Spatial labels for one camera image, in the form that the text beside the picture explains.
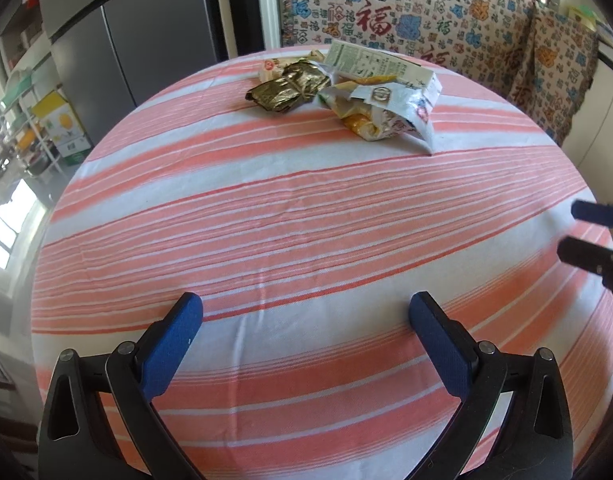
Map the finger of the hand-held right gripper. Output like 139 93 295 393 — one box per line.
557 236 613 318
571 199 613 233

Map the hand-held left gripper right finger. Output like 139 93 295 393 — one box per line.
408 291 573 480

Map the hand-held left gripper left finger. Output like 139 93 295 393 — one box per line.
38 291 204 480

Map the pink white striped tablecloth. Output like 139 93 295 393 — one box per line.
30 45 613 480

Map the white printed snack bag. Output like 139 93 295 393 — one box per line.
351 82 436 154

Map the yellow white crumpled wrapper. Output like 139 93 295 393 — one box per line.
314 84 405 142

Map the yellow white cardboard box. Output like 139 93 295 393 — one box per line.
31 91 93 167

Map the green white milk carton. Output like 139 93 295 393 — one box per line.
323 40 443 106

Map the printed blanket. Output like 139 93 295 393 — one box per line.
275 0 600 147

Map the golden brown crumpled wrapper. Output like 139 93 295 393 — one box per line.
245 60 332 117

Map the cream packet with red mark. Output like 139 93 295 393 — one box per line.
259 57 288 82

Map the storage rack with green trays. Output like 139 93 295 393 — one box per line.
0 67 67 186

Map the grey refrigerator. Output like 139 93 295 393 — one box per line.
36 0 224 108

